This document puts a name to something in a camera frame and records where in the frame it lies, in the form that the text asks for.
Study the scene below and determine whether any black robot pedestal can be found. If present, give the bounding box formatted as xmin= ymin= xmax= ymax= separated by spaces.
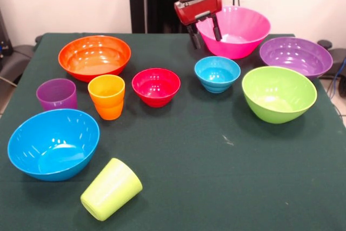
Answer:
xmin=124 ymin=0 xmax=218 ymax=34

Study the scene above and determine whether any large orange-red bowl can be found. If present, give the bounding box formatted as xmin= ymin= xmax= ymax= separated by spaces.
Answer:
xmin=58 ymin=35 xmax=132 ymax=83

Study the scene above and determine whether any blue cable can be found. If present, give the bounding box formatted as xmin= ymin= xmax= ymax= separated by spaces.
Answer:
xmin=327 ymin=57 xmax=346 ymax=99

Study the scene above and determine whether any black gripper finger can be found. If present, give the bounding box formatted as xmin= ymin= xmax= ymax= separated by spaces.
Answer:
xmin=187 ymin=23 xmax=202 ymax=50
xmin=211 ymin=14 xmax=223 ymax=42

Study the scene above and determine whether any small blue bowl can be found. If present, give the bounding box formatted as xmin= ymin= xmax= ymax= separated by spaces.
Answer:
xmin=194 ymin=56 xmax=241 ymax=94

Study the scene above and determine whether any small red-pink bowl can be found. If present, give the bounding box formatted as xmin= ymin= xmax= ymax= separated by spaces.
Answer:
xmin=131 ymin=68 xmax=181 ymax=108

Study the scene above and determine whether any large pink bowl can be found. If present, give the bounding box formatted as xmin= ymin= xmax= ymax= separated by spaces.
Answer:
xmin=195 ymin=5 xmax=271 ymax=60

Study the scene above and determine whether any large purple bowl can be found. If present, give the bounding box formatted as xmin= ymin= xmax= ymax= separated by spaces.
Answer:
xmin=259 ymin=36 xmax=334 ymax=80

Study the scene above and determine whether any green cup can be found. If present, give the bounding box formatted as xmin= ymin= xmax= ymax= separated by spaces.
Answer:
xmin=80 ymin=157 xmax=143 ymax=222

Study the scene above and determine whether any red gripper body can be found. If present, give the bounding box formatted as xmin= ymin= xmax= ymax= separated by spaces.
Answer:
xmin=174 ymin=0 xmax=223 ymax=25

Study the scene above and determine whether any orange cup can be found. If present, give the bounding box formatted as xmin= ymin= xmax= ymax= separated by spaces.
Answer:
xmin=87 ymin=74 xmax=126 ymax=121

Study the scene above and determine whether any purple cup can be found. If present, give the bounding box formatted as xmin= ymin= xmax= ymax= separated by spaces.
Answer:
xmin=36 ymin=78 xmax=78 ymax=112

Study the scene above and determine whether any large green bowl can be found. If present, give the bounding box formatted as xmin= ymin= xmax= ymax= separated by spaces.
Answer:
xmin=241 ymin=66 xmax=318 ymax=124

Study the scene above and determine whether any dark green tablecloth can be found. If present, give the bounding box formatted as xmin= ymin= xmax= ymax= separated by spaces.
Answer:
xmin=0 ymin=32 xmax=346 ymax=231

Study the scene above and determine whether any large blue bowl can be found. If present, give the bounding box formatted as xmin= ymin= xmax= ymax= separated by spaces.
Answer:
xmin=7 ymin=108 xmax=101 ymax=182

